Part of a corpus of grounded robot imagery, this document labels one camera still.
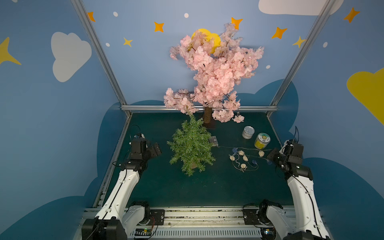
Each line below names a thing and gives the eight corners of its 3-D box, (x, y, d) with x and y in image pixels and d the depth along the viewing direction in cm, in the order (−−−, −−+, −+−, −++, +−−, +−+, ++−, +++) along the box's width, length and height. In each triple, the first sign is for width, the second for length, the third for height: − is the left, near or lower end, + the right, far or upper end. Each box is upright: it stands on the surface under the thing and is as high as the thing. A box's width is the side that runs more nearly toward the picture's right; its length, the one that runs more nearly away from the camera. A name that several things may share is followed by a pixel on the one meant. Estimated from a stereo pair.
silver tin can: (241, 137, 108) (243, 133, 104) (243, 128, 113) (245, 124, 109) (251, 140, 106) (253, 136, 102) (253, 131, 111) (255, 127, 107)
